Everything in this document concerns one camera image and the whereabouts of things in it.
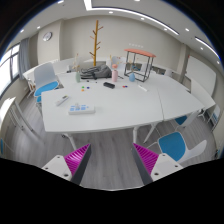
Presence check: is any wooden coat rack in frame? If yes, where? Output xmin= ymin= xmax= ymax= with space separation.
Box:
xmin=89 ymin=19 xmax=104 ymax=66

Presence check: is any white power strip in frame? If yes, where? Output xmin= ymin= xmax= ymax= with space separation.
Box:
xmin=68 ymin=104 xmax=95 ymax=115

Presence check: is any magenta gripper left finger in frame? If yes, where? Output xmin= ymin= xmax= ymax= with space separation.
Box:
xmin=42 ymin=144 xmax=91 ymax=185

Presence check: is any white remote control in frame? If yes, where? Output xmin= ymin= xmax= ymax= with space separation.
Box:
xmin=55 ymin=95 xmax=69 ymax=106

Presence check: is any blue vase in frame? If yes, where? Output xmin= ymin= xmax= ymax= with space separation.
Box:
xmin=129 ymin=72 xmax=135 ymax=82

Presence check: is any pink vase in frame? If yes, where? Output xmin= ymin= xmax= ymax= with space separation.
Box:
xmin=112 ymin=64 xmax=118 ymax=82

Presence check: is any whiteboard on right wall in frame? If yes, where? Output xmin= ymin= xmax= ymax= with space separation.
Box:
xmin=186 ymin=56 xmax=216 ymax=95

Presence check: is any white blue chair left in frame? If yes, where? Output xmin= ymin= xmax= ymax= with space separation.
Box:
xmin=34 ymin=62 xmax=59 ymax=103

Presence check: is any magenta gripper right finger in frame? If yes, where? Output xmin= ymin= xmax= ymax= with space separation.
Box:
xmin=132 ymin=143 xmax=182 ymax=185

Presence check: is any black frame orange-top stand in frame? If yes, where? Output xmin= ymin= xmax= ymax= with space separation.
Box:
xmin=124 ymin=48 xmax=155 ymax=83

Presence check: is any round wall clock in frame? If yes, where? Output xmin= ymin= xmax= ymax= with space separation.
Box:
xmin=43 ymin=32 xmax=53 ymax=41

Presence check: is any black rectangular box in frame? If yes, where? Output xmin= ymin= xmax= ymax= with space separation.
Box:
xmin=103 ymin=82 xmax=115 ymax=89

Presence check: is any white marker on table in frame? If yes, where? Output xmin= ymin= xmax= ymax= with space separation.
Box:
xmin=138 ymin=85 xmax=148 ymax=92

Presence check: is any white blue chair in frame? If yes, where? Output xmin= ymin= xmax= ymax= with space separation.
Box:
xmin=175 ymin=111 xmax=199 ymax=129
xmin=34 ymin=62 xmax=59 ymax=103
xmin=156 ymin=132 xmax=207 ymax=163

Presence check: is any grey window curtain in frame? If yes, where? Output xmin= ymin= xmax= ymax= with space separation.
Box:
xmin=18 ymin=38 xmax=30 ymax=80

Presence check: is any white blue chair far right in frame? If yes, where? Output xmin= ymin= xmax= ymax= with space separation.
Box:
xmin=175 ymin=111 xmax=199 ymax=129

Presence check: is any green vase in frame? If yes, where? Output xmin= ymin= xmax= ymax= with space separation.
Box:
xmin=75 ymin=71 xmax=81 ymax=83

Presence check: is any white charger plug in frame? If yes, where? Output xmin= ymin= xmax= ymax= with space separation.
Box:
xmin=75 ymin=103 xmax=80 ymax=110

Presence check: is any grey backpack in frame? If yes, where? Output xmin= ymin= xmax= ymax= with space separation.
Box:
xmin=81 ymin=64 xmax=112 ymax=80

